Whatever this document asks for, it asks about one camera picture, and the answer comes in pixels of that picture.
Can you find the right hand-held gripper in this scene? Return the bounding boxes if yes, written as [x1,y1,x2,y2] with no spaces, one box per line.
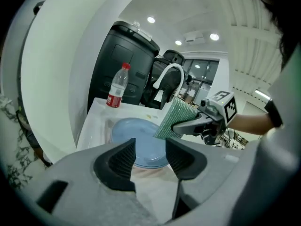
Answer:
[171,90,238,146]

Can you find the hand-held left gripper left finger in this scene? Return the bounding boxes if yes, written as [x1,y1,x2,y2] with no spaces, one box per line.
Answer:
[30,137,158,226]

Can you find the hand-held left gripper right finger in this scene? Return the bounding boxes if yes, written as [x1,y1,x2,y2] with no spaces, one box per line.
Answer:
[166,137,246,220]

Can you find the green scrubber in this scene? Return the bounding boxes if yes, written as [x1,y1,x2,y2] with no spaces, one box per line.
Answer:
[153,97,199,141]

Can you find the blue plate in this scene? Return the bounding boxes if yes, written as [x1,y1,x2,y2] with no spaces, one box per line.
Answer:
[111,117,170,169]

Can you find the person's right forearm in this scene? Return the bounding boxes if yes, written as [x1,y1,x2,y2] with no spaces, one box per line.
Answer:
[227,113,275,135]

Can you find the black office chair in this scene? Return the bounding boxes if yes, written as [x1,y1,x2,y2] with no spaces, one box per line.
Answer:
[140,49,189,110]

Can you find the dark framed window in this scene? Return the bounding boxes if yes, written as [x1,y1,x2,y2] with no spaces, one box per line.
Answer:
[182,59,221,103]

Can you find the white curved faucet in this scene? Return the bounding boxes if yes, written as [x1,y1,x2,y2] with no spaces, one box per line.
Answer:
[152,63,185,101]

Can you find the person's grey shirt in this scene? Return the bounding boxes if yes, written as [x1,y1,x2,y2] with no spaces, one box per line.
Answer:
[229,42,301,226]

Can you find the marble pattern slab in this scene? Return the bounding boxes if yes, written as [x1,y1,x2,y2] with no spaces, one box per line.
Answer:
[0,94,38,189]

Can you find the clear red-capped plastic bottle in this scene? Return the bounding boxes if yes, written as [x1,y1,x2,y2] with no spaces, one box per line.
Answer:
[106,62,131,109]

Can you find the black wristband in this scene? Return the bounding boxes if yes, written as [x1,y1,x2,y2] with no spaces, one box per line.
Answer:
[263,98,284,129]

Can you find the white ceiling air conditioner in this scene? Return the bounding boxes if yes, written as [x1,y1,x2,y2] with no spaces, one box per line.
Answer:
[184,31,206,43]

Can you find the large black plastic bin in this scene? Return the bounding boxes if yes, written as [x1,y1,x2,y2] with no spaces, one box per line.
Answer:
[87,21,161,105]

